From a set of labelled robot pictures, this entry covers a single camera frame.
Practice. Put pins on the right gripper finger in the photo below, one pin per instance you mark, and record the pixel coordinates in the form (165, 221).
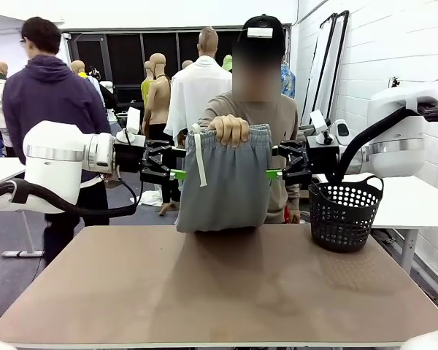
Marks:
(293, 150)
(293, 173)

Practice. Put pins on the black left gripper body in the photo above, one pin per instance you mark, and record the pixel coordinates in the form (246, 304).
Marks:
(128, 157)

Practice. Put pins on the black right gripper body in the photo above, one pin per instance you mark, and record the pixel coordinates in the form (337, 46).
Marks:
(319, 160)

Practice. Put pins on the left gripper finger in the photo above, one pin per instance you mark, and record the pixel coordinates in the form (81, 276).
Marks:
(160, 149)
(157, 173)

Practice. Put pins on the grey training pants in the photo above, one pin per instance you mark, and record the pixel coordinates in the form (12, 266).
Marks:
(222, 189)

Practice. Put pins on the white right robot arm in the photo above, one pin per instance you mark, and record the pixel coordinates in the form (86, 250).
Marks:
(394, 146)

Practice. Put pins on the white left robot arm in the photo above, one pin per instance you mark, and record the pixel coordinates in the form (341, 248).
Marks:
(51, 160)

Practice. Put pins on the person's left forearm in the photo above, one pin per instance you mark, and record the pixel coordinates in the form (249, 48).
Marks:
(292, 197)

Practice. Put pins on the person's left hand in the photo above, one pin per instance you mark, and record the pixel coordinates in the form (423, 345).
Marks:
(295, 217)

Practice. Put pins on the person's right hand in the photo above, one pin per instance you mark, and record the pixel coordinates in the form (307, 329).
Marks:
(231, 131)

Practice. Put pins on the white cloth on floor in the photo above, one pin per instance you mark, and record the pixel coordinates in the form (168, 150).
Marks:
(147, 198)

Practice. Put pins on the person in beige sweater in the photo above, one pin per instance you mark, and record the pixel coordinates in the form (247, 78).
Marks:
(277, 116)

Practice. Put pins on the bare tan mannequin black trousers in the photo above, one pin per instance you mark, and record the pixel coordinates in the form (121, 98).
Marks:
(160, 98)

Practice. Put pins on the mannequin in yellow-green shirt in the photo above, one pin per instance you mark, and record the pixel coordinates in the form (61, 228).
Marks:
(146, 91)

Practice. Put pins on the black perforated laundry basket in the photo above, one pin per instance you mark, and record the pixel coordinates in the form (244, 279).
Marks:
(345, 218)

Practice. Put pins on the mannequin in blue floral shirt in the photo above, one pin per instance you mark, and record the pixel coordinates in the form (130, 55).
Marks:
(288, 82)

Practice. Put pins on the mannequin in white shirt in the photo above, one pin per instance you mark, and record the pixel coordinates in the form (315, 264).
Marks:
(200, 84)

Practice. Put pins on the narrow black-framed white panel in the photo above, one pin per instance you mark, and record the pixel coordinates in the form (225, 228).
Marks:
(315, 73)

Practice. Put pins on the wide black-framed white panel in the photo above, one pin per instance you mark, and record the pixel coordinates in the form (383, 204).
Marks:
(336, 73)

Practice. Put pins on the bare mannequin head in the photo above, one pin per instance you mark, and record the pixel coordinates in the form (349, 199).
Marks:
(187, 65)

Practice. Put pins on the person in purple hoodie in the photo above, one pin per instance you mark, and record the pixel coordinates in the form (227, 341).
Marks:
(51, 102)

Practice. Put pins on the mannequin in black yellow top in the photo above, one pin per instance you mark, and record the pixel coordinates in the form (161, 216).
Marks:
(79, 69)

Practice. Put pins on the black tripod stand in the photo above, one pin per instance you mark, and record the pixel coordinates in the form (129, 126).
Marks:
(395, 82)

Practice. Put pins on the green hat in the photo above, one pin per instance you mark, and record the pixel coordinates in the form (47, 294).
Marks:
(227, 62)

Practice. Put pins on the black baseball cap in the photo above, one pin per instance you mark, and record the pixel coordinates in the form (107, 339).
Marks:
(263, 23)

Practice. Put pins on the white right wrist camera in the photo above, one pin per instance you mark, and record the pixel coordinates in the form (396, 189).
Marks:
(318, 122)

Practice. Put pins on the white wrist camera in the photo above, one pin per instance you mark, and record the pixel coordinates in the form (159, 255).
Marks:
(133, 120)
(318, 122)

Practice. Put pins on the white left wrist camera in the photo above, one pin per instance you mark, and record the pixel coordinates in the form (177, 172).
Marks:
(133, 120)

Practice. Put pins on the dark glass window wall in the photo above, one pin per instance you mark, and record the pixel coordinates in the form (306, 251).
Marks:
(124, 54)

